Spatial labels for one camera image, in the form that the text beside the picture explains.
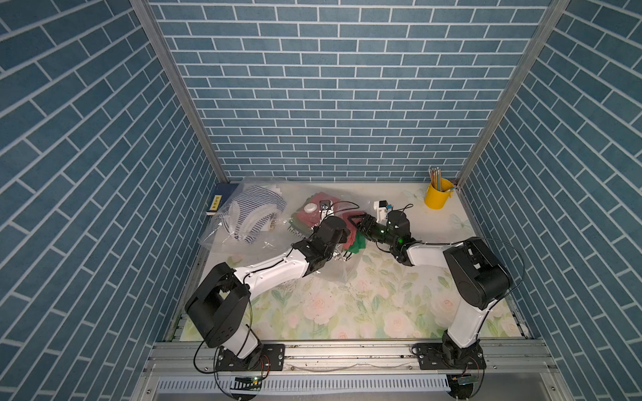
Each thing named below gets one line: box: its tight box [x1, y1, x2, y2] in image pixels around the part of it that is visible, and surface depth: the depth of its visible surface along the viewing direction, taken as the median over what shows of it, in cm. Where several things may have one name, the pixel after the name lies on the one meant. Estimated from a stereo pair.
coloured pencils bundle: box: [428, 166, 444, 192], surface depth 107 cm
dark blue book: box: [205, 182, 240, 216], surface depth 117 cm
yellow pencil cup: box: [423, 177, 454, 211], surface depth 111 cm
